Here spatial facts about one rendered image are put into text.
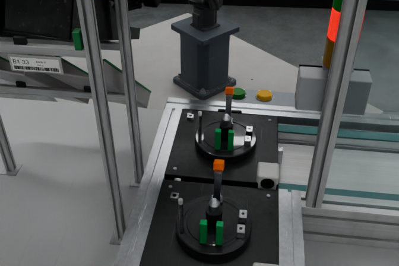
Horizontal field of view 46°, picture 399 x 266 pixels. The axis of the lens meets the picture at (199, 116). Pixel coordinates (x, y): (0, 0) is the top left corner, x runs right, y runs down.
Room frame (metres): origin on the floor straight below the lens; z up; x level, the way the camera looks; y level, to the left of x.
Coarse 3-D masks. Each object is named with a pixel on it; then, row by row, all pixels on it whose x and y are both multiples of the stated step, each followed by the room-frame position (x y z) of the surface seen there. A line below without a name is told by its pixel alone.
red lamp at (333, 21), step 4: (332, 8) 0.69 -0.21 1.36; (332, 12) 0.69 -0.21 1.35; (336, 12) 0.68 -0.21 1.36; (332, 16) 0.68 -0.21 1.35; (336, 16) 0.68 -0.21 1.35; (332, 20) 0.68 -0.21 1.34; (336, 20) 0.68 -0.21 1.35; (332, 24) 0.68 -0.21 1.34; (336, 24) 0.67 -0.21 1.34; (328, 28) 0.69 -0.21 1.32; (332, 28) 0.68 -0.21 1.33; (336, 28) 0.67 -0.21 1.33; (328, 32) 0.69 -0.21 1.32; (332, 32) 0.68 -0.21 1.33; (336, 32) 0.67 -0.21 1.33; (328, 36) 0.69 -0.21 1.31; (332, 36) 0.68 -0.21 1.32; (332, 40) 0.67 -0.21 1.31
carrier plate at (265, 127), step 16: (192, 112) 0.95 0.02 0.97; (208, 112) 0.95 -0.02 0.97; (224, 112) 0.95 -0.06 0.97; (192, 128) 0.88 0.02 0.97; (256, 128) 0.88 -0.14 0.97; (272, 128) 0.88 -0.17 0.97; (176, 144) 0.83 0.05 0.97; (192, 144) 0.83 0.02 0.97; (256, 144) 0.83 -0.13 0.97; (272, 144) 0.83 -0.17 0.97; (176, 160) 0.77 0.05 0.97; (192, 160) 0.77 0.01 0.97; (208, 160) 0.77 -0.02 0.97; (256, 160) 0.77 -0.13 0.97; (272, 160) 0.77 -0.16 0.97; (176, 176) 0.72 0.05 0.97; (192, 176) 0.72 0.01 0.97; (208, 176) 0.72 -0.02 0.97; (224, 176) 0.72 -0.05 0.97; (240, 176) 0.72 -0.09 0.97
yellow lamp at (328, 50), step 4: (328, 40) 0.68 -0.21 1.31; (328, 44) 0.68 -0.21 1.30; (332, 44) 0.67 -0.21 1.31; (328, 48) 0.68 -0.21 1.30; (332, 48) 0.67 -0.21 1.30; (324, 52) 0.69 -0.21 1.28; (328, 52) 0.68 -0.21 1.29; (324, 56) 0.69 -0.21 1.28; (328, 56) 0.68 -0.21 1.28; (324, 60) 0.68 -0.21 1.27; (328, 60) 0.68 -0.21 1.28; (324, 64) 0.68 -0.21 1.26; (328, 64) 0.67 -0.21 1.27; (328, 68) 0.67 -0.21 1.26
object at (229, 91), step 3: (228, 87) 0.91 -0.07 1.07; (231, 87) 0.91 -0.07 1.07; (225, 90) 0.90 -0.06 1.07; (228, 90) 0.90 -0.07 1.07; (231, 90) 0.90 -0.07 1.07; (225, 93) 0.90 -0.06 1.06; (228, 93) 0.90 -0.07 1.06; (231, 93) 0.90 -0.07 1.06; (228, 96) 0.88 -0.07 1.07; (231, 96) 0.88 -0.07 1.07; (228, 99) 0.90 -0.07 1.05; (231, 99) 0.89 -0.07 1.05; (228, 102) 0.89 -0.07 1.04; (231, 102) 0.89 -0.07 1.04; (228, 105) 0.89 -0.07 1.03; (231, 105) 0.89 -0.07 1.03; (225, 108) 0.89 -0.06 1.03; (228, 108) 0.89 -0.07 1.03; (231, 108) 0.89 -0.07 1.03; (225, 111) 0.89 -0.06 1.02; (228, 111) 0.88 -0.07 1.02; (231, 111) 0.89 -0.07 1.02; (228, 114) 0.88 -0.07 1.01; (231, 117) 0.88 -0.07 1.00
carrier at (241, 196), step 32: (160, 192) 0.67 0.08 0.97; (192, 192) 0.67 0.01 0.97; (224, 192) 0.67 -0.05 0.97; (256, 192) 0.67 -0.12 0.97; (160, 224) 0.59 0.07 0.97; (192, 224) 0.57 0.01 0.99; (224, 224) 0.57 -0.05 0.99; (256, 224) 0.59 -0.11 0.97; (160, 256) 0.52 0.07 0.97; (192, 256) 0.52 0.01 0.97; (224, 256) 0.51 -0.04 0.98; (256, 256) 0.52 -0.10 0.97
